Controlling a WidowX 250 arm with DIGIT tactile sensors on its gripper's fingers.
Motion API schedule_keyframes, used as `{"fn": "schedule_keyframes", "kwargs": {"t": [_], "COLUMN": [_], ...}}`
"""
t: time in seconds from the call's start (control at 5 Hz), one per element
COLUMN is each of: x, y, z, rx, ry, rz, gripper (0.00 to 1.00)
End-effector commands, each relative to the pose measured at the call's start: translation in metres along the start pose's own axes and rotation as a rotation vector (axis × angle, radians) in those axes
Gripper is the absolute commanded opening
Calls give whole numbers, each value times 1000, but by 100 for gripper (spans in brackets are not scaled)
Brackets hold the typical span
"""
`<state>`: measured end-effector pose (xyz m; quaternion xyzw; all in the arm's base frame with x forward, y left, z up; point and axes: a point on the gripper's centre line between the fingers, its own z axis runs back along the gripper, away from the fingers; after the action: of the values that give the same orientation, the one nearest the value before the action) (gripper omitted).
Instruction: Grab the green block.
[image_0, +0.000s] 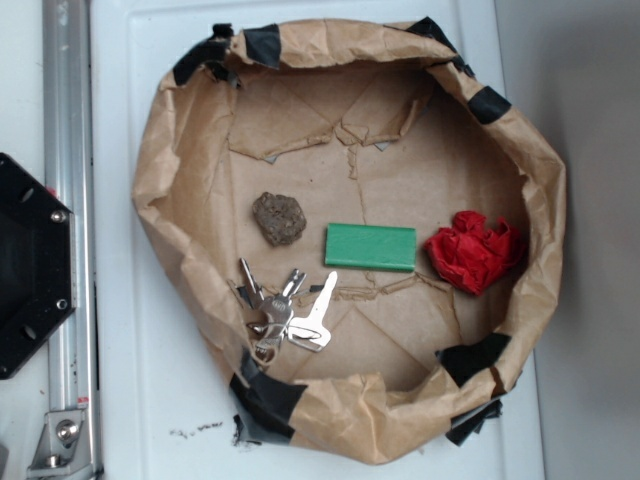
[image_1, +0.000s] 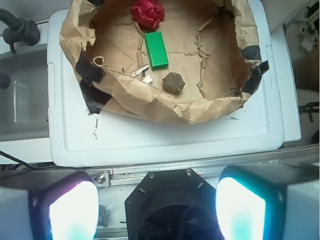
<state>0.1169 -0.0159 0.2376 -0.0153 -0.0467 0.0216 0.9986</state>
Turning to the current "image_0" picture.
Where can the aluminium extrusion rail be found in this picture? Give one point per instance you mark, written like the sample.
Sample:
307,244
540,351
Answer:
72,349

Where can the white tray board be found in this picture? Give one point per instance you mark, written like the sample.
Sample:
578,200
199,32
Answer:
166,411

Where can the brown rough rock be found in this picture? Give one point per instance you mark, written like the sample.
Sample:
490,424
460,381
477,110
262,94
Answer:
280,218

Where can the silver key left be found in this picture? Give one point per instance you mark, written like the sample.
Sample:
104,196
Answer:
253,288

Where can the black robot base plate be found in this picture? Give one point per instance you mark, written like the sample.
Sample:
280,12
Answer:
37,292

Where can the silver key middle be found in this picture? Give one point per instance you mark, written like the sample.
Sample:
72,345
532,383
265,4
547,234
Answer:
278,313

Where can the silver key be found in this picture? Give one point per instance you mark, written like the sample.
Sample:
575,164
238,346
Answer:
278,313
309,332
253,288

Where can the brown paper bag tray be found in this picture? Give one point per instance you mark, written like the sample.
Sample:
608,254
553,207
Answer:
364,124

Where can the crumpled red paper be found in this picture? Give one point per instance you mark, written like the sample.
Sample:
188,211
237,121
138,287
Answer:
471,256

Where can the green rectangular block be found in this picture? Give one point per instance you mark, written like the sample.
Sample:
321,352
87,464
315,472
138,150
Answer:
371,247

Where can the silver key right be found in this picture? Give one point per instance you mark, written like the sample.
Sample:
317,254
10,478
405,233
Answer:
309,332

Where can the metal corner bracket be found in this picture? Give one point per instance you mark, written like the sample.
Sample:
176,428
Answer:
64,446

